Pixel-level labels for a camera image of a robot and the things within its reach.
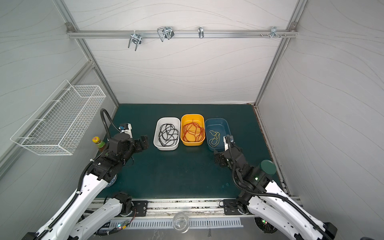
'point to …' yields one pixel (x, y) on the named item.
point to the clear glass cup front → (181, 222)
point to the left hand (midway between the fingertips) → (141, 135)
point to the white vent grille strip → (168, 223)
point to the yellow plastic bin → (187, 118)
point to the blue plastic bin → (216, 129)
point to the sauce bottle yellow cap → (100, 144)
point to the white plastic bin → (175, 121)
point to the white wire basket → (58, 124)
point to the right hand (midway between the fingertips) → (227, 145)
